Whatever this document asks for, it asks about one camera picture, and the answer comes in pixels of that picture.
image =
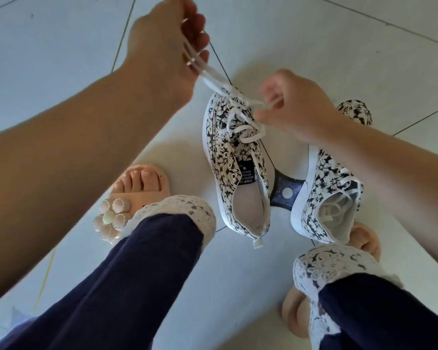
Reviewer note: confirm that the person's right hand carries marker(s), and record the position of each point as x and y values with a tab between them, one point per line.
299	105

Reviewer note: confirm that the person's left hand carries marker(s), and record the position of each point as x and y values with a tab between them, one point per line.
160	54

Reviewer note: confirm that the bright white shoelace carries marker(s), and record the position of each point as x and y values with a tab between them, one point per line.
345	180
211	74

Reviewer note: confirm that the person's right forearm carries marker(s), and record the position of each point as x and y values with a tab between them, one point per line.
405	193

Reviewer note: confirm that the person's left forearm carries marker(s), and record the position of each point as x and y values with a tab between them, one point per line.
65	171

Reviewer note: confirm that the person's right leg navy trousers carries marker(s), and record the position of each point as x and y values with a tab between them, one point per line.
379	313

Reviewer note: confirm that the person's leg navy trousers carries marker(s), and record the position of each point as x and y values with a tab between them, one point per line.
113	295
379	313

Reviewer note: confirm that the person's left leg navy trousers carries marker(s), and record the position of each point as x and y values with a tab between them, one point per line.
113	295

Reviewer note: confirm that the pink slipper with white charms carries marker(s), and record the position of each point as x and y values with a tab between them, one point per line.
142	182

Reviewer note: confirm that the pink slipper with green charm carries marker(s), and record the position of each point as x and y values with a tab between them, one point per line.
295	313

